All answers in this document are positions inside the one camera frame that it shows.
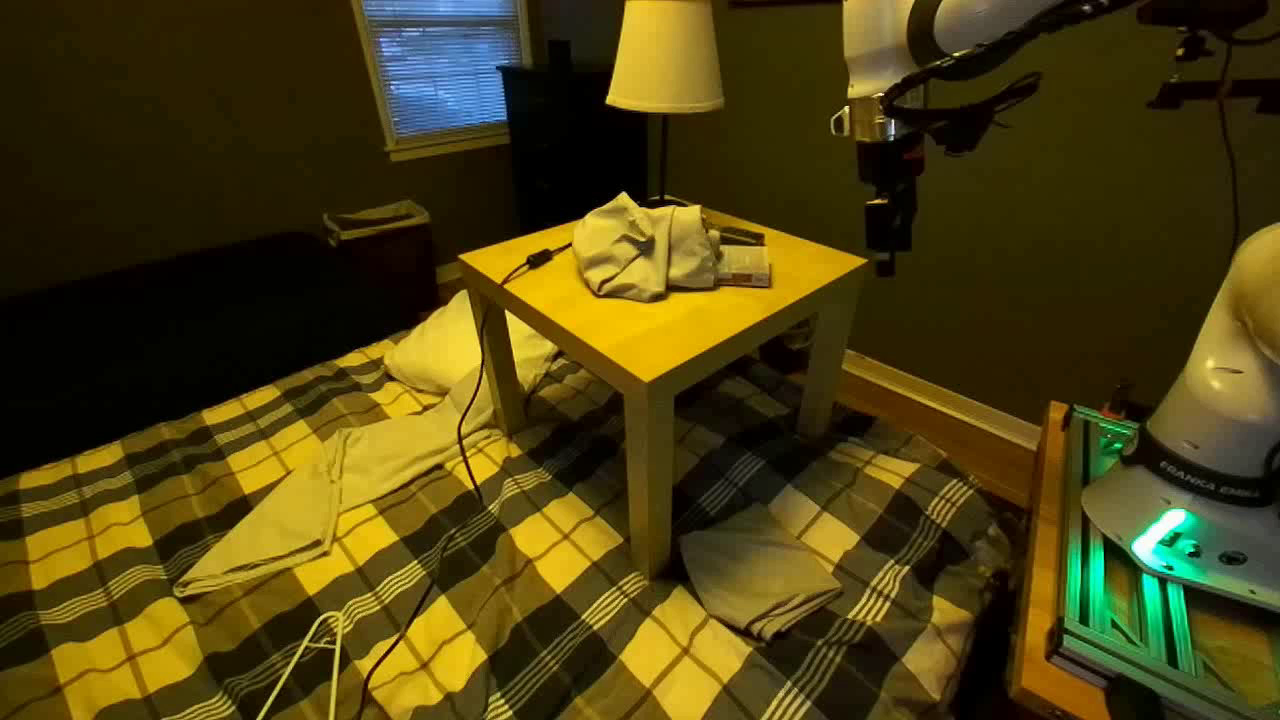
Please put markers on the long beige cloth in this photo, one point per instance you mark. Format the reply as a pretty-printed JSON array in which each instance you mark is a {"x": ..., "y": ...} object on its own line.
[{"x": 307, "y": 507}]

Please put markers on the white pillow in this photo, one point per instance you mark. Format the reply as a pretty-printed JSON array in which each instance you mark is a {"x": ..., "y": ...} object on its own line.
[{"x": 442, "y": 347}]

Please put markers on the crumpled white cloth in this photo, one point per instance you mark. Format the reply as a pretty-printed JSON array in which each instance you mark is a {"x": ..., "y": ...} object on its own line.
[{"x": 642, "y": 247}]

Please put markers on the white clothes hanger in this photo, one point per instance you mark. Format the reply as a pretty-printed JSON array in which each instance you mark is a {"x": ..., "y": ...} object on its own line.
[{"x": 315, "y": 663}]

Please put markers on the yellow black plaid comforter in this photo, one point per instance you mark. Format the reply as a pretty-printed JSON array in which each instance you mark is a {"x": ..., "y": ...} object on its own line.
[{"x": 534, "y": 600}]

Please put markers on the small white box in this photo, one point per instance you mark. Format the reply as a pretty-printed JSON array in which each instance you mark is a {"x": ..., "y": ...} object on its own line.
[{"x": 747, "y": 266}]

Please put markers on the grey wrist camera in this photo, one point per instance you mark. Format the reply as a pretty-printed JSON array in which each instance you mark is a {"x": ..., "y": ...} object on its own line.
[{"x": 844, "y": 120}]

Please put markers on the light wooden side table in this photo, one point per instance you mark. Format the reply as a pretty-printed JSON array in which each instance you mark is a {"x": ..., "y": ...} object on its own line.
[{"x": 692, "y": 323}]

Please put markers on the dark sofa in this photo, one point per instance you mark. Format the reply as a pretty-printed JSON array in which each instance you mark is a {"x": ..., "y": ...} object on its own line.
[{"x": 162, "y": 332}]

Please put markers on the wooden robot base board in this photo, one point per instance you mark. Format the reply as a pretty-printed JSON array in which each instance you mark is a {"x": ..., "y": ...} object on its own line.
[{"x": 1035, "y": 560}]

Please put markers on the dark dresser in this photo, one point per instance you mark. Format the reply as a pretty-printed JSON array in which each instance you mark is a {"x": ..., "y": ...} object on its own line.
[{"x": 567, "y": 144}]

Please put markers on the window with white frame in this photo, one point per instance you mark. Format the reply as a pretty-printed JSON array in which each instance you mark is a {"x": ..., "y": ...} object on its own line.
[{"x": 442, "y": 64}]

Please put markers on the green white box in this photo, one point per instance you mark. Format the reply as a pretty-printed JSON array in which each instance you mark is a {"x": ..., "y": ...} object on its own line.
[{"x": 1105, "y": 587}]

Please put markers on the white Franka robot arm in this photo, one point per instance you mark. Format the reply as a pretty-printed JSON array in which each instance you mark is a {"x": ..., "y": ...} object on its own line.
[{"x": 1225, "y": 385}]

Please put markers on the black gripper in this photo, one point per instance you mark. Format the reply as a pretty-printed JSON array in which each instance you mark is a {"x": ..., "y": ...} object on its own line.
[{"x": 888, "y": 185}]

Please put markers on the folded beige cloth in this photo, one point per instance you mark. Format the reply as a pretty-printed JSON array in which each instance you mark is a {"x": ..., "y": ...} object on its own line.
[{"x": 752, "y": 575}]

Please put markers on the dark remote controller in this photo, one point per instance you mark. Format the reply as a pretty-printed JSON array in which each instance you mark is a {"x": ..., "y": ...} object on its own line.
[{"x": 740, "y": 236}]

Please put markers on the table lamp with white shade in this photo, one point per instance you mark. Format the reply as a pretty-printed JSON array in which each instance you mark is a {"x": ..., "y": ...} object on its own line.
[{"x": 664, "y": 55}]

